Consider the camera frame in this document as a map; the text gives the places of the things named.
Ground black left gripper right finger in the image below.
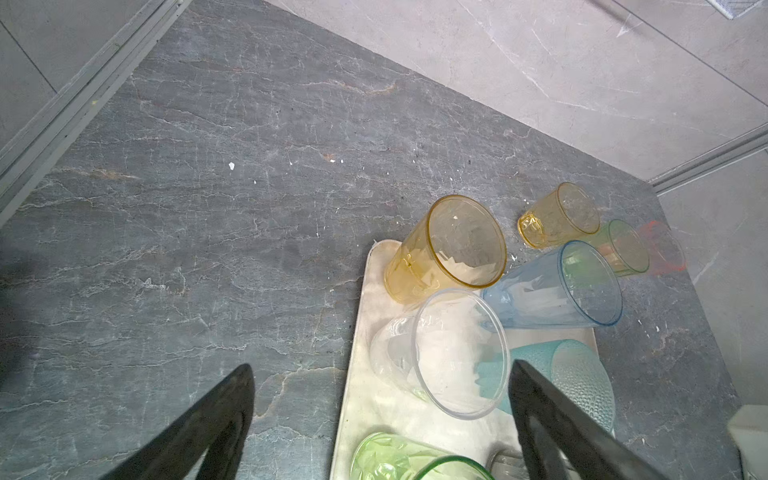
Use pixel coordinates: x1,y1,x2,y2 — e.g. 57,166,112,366
508,360,664,479

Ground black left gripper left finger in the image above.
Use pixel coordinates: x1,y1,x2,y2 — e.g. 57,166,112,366
104,363,255,479

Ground teal plastic cup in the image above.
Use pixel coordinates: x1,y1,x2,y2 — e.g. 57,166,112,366
464,339,616,433

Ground clear plastic cup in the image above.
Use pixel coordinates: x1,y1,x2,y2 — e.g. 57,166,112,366
369,288,511,420

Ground blue plastic cup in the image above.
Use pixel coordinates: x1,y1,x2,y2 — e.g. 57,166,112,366
481,240,623,329

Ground beige plastic tray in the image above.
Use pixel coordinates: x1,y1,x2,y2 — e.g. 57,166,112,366
328,239,616,480

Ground tall green plastic cup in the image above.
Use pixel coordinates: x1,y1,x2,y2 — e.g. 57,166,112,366
349,432,493,480

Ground tall amber plastic cup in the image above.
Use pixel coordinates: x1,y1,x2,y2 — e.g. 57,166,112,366
384,195,508,304

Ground dark grey plastic cup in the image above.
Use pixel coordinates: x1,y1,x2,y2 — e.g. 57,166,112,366
486,449,530,480

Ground short green plastic cup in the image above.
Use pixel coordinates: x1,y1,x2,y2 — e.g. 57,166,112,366
582,219,650,277

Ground pink plastic cup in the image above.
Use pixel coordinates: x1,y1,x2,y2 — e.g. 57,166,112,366
636,220,686,276

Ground short amber plastic cup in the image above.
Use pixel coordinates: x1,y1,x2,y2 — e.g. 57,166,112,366
517,182,601,249

